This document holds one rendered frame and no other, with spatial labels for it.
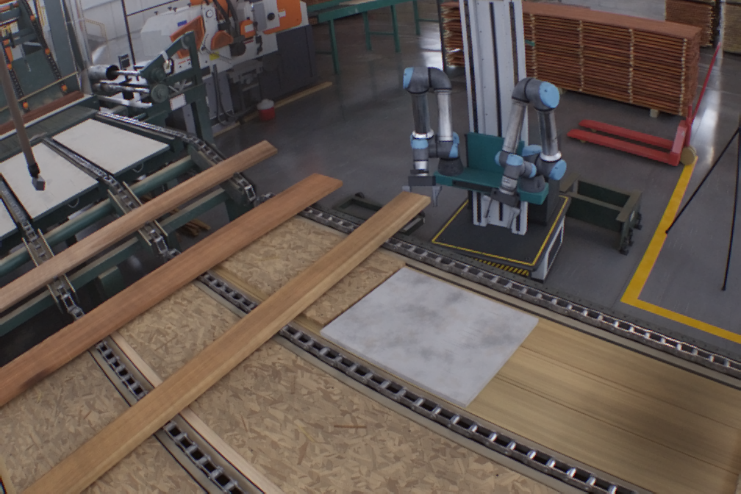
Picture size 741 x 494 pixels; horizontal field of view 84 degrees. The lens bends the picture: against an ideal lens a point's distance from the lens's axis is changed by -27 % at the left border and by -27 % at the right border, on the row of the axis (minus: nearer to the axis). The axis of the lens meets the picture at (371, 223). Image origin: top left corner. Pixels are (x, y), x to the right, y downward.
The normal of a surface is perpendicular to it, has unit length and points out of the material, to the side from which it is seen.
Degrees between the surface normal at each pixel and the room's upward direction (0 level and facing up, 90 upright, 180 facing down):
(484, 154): 90
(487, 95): 90
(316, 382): 0
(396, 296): 0
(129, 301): 0
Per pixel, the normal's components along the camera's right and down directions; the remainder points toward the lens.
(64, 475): -0.11, -0.86
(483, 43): -0.53, 0.48
